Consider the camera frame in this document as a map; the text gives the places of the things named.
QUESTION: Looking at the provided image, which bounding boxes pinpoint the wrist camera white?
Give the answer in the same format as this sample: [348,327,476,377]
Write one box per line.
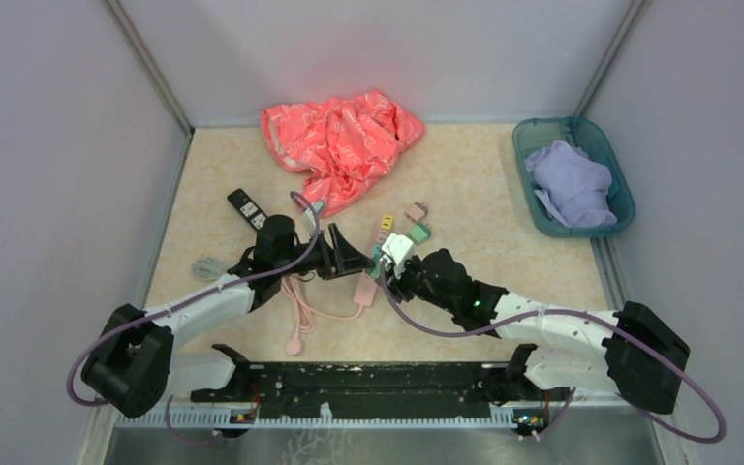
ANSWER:
[381,233,415,278]
[304,199,326,226]

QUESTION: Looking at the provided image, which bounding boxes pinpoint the pink crumpled cloth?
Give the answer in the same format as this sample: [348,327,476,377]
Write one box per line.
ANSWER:
[260,90,425,218]

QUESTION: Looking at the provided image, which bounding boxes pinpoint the teal plastic basket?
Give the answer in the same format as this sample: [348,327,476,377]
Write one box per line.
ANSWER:
[511,116,636,239]

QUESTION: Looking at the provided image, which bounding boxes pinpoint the pink power strip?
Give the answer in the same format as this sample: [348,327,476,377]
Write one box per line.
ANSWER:
[354,221,382,313]

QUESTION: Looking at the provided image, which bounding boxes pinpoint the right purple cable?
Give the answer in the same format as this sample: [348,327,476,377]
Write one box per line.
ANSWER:
[379,269,728,446]

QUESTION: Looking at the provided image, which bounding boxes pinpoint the black power strip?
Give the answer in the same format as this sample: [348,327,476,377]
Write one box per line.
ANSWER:
[227,188,267,232]

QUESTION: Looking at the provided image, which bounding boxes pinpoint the teal plug adapter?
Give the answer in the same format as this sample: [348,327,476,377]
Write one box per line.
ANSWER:
[366,253,385,280]

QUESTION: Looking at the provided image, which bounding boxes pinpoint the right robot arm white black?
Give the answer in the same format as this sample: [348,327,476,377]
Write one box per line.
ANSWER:
[379,249,691,415]

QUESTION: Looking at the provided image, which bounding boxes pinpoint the lavender cloth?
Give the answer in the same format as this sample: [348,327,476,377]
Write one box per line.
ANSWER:
[523,140,617,229]

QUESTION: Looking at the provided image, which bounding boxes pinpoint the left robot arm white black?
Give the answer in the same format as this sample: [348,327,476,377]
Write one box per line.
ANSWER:
[76,215,372,419]

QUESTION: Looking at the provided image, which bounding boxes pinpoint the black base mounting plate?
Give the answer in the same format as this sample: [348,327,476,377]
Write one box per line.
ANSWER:
[189,360,569,423]

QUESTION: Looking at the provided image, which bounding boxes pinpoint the green plug adapter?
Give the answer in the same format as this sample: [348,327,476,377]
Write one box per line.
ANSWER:
[407,223,432,246]

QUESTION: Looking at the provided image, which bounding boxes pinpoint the yellow plug adapter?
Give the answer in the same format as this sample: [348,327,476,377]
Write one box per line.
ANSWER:
[380,215,394,231]

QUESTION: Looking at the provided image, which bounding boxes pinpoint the pink power cord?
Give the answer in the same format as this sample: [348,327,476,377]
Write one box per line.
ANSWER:
[280,275,367,357]

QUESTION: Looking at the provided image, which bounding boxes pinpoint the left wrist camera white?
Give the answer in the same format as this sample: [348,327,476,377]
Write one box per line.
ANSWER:
[304,199,326,226]

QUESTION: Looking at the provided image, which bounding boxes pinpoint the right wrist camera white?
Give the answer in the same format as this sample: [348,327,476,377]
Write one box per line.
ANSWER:
[381,233,415,278]

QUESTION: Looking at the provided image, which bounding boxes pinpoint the white slotted cable duct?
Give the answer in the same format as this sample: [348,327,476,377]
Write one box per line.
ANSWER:
[114,403,517,430]

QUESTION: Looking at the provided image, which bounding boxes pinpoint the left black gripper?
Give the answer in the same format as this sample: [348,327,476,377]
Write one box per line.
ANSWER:
[276,222,374,280]

